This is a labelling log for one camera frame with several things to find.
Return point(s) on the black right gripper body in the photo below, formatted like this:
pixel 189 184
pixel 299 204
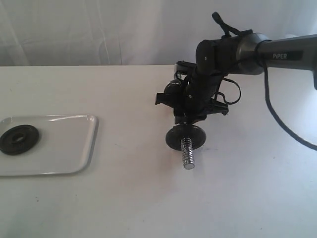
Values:
pixel 197 101

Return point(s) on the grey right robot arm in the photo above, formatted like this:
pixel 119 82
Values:
pixel 252 53

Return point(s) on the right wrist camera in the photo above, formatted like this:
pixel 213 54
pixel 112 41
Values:
pixel 182 68

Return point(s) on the white plastic tray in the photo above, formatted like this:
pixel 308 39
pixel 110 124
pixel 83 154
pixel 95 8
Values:
pixel 65 145

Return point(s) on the chrome dumbbell bar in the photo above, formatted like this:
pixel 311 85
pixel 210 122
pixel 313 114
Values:
pixel 187 148

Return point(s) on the black weight plate end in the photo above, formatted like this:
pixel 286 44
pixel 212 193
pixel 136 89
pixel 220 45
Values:
pixel 174 88

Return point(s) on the white curtain backdrop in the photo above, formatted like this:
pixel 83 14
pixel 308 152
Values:
pixel 131 32

